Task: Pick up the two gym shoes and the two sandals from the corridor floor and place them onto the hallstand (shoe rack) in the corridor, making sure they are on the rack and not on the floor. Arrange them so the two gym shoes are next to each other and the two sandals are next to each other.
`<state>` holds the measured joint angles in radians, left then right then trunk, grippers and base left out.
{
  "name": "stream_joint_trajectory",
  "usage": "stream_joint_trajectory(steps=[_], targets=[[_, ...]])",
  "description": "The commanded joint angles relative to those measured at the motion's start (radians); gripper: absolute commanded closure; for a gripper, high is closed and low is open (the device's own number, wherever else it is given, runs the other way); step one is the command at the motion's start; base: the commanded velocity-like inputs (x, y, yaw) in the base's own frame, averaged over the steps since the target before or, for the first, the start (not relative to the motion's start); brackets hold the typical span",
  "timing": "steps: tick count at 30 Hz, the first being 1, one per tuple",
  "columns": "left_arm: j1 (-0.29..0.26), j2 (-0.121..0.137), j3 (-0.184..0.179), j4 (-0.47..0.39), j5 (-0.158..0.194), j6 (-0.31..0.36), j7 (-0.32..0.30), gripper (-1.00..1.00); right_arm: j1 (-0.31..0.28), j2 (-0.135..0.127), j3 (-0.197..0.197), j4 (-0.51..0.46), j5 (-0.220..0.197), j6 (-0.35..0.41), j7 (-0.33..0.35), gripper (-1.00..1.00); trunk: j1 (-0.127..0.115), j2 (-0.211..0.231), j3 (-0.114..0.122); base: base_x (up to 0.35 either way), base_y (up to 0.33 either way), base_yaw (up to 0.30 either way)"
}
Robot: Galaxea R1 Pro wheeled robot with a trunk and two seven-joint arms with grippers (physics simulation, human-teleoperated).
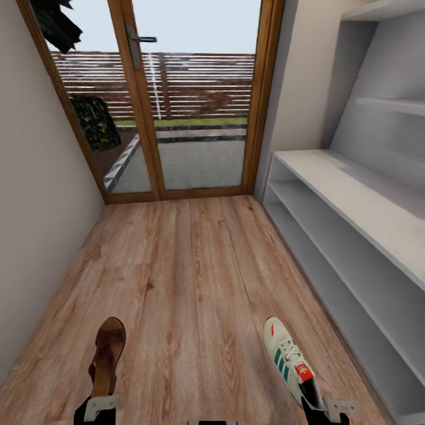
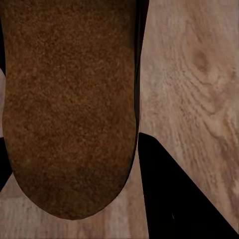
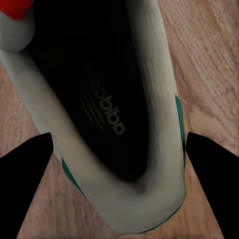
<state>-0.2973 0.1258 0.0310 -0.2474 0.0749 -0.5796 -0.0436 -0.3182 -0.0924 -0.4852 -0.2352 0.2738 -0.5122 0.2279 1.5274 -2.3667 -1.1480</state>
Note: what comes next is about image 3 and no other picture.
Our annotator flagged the gym shoe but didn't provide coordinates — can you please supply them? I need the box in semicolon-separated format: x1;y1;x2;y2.
0;0;187;236

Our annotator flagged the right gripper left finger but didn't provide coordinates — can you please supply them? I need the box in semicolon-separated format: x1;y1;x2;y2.
0;132;54;239

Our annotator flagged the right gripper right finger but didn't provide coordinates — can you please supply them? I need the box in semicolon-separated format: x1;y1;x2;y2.
186;132;239;239

